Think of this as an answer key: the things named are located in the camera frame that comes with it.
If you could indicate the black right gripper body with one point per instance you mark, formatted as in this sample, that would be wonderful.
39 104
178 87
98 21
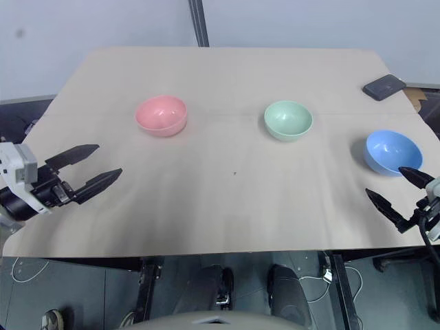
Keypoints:
422 210

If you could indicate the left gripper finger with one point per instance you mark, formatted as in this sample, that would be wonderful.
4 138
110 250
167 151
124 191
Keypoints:
96 184
74 154

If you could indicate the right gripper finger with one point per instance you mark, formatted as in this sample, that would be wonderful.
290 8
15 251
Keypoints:
388 209
417 177

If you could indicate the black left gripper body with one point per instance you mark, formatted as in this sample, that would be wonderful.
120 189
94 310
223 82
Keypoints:
51 187

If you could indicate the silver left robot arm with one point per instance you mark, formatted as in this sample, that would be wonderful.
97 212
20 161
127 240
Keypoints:
13 205

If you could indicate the blue bowl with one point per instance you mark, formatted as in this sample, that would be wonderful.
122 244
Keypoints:
393 152

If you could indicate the black caster wheel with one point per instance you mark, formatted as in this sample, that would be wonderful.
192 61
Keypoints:
382 265

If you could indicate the brown cardboard piece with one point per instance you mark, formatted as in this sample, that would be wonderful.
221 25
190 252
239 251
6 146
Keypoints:
416 97

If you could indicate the pink bowl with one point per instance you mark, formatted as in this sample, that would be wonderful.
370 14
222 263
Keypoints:
161 116

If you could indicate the black table leg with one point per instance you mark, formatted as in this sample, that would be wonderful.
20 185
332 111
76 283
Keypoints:
148 288
341 292

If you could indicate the black flat rectangular device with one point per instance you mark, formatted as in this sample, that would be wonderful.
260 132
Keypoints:
384 87

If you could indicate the dark rounded shape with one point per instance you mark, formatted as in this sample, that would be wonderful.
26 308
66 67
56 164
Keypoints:
287 292
214 285

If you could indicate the green bowl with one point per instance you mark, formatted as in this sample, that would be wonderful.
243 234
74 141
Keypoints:
288 120

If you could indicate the grey robot torso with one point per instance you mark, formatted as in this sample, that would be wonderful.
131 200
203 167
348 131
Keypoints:
213 320

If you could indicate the dark vertical pole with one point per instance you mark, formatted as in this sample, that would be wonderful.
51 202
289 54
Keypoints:
199 22

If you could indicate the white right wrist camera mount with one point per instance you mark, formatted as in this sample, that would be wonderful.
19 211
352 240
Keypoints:
434 187

